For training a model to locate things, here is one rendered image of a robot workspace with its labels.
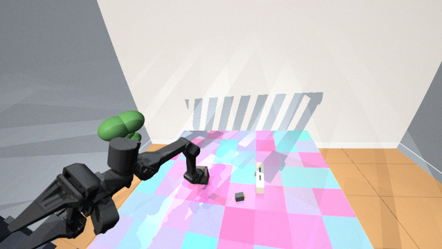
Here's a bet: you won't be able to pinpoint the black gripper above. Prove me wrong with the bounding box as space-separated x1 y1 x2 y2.
7 163 118 249

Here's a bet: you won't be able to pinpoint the black two-prong plug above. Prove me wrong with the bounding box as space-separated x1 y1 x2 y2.
234 191 246 202

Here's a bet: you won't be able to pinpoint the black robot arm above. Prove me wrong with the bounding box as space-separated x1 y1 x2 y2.
90 137 204 236

